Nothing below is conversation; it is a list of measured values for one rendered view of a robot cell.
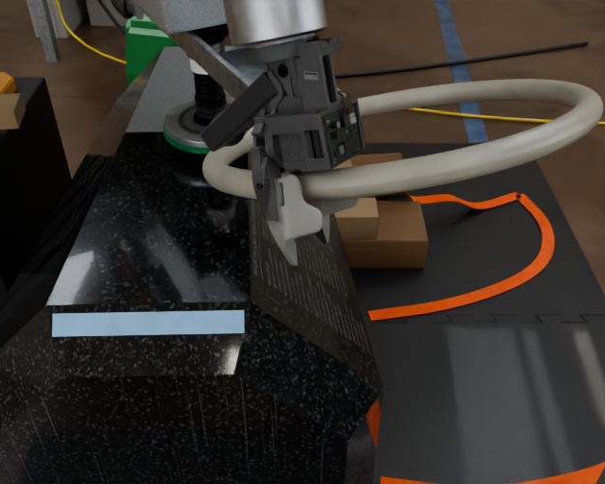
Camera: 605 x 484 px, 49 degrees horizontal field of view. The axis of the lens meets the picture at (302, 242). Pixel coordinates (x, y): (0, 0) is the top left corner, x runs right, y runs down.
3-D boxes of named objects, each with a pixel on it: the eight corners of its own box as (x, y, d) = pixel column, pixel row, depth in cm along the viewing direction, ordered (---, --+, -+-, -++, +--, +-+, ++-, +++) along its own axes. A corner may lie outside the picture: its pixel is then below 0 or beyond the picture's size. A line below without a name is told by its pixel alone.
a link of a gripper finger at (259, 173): (268, 223, 62) (261, 128, 61) (254, 222, 63) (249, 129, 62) (297, 216, 66) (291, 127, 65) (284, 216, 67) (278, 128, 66)
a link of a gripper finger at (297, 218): (317, 273, 62) (312, 174, 60) (267, 269, 65) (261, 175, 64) (335, 267, 64) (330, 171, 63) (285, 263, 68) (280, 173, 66)
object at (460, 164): (160, 168, 97) (156, 148, 96) (430, 93, 115) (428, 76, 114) (315, 241, 55) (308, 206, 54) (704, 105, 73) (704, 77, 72)
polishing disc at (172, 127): (248, 152, 139) (248, 146, 139) (151, 142, 142) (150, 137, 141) (268, 104, 156) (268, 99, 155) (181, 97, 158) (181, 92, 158)
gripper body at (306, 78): (328, 179, 60) (303, 40, 56) (254, 181, 64) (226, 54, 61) (368, 156, 65) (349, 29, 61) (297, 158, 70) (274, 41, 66)
